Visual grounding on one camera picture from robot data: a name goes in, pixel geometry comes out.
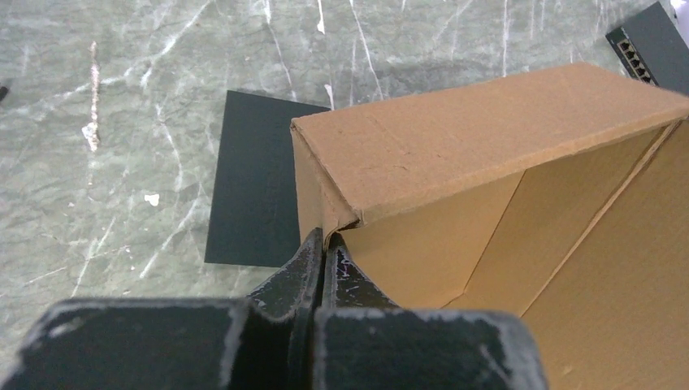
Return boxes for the brown cardboard box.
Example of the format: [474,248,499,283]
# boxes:
[290,63,688,389]

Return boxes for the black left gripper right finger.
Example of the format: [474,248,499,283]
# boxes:
[314,235,548,389]

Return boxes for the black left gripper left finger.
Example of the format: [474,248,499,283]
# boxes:
[1,229,323,389]

